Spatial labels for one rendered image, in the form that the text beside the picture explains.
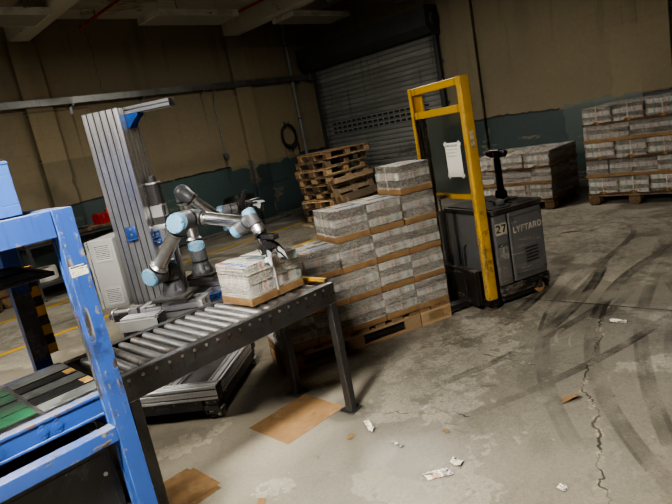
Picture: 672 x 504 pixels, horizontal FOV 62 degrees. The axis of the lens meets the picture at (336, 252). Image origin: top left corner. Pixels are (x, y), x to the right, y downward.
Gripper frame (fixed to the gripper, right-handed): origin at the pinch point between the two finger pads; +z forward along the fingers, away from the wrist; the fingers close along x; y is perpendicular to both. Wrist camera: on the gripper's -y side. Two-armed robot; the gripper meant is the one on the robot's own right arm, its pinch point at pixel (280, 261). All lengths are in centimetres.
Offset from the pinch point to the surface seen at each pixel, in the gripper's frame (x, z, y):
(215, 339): 53, 23, 5
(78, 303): 114, -4, -33
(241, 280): 17.8, -1.9, 14.6
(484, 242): -194, 41, 16
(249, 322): 32.3, 22.6, 4.7
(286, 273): -8.6, 4.6, 11.8
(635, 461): -48, 165, -85
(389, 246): -133, 7, 48
